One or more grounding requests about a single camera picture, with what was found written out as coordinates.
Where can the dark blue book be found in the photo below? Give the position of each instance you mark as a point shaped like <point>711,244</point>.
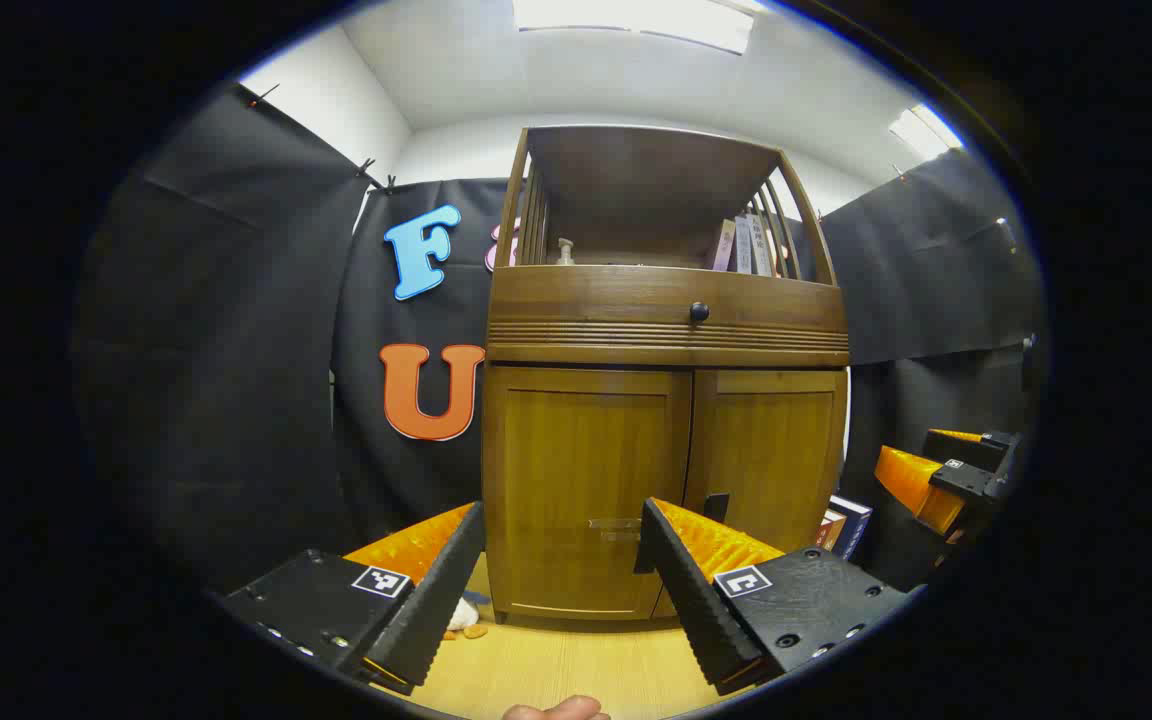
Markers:
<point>854,525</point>

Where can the wooden double-door shoe cabinet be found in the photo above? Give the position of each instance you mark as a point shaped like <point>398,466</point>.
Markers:
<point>586,170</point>

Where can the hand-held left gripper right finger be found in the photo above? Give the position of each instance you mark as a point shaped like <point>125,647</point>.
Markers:
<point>696,600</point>

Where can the light grey book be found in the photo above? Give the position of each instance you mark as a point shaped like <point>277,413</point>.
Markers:
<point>743,245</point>
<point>761,246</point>

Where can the small beige pump bottle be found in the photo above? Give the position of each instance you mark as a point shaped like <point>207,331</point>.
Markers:
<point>566,252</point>

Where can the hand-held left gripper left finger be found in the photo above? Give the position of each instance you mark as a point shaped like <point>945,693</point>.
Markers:
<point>436,610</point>

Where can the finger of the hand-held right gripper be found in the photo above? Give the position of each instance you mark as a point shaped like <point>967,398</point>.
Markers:
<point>966,482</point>
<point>976,450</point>

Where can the black backdrop cloth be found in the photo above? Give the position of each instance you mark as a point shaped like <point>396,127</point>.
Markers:
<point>216,350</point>

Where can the wooden shoe cabinet door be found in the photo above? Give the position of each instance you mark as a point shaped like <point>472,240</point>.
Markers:
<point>566,460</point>
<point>776,450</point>

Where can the black round drawer knob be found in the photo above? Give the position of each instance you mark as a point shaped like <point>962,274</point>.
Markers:
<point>699,311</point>

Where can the plush penguin toy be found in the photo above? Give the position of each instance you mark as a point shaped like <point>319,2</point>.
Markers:
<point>463,615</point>

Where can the white orange book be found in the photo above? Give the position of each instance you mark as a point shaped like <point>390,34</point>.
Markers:
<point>829,530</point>

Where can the pale pink book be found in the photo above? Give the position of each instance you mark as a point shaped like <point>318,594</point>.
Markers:
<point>724,246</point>

